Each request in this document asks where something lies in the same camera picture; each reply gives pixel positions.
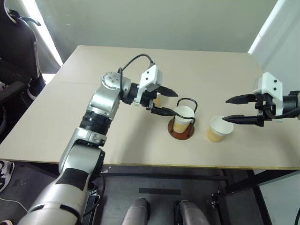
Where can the black tape strip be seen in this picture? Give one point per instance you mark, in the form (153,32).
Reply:
(159,191)

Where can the dark rounded robot leg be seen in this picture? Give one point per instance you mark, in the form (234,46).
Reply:
(137,212)
(191,213)

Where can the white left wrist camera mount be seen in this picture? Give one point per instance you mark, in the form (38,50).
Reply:
(150,76)

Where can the black office chair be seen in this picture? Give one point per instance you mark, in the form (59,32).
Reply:
(16,51)

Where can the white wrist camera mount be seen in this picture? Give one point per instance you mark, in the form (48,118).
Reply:
(272,85)
(150,76)

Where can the white black sneaker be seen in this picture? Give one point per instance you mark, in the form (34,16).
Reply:
(5,173)

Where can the white tan paper cup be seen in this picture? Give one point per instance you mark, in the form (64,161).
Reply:
(157,100)
(184,122)
(216,134)

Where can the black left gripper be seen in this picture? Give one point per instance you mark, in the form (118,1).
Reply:
(147,99)

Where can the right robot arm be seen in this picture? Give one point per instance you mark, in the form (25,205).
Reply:
(291,102)

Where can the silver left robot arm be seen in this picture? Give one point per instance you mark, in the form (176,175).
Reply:
(103,98)

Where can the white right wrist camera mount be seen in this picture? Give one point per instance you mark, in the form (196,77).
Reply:
(272,85)

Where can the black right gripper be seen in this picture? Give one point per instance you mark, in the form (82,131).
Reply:
(266,105)

